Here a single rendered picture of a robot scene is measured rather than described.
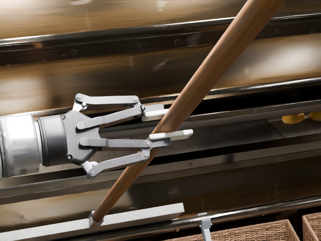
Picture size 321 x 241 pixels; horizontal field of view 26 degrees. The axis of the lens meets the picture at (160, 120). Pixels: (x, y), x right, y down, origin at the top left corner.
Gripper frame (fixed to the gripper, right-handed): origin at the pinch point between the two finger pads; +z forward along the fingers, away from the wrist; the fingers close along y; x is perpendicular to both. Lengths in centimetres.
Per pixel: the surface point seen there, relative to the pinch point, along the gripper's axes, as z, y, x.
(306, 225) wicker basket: 96, 10, -161
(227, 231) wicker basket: 63, 6, -163
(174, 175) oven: 41, -16, -147
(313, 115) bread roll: 107, -33, -154
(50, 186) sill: -5, -19, -145
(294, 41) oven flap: 88, -54, -118
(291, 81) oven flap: 85, -40, -121
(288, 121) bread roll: 96, -33, -154
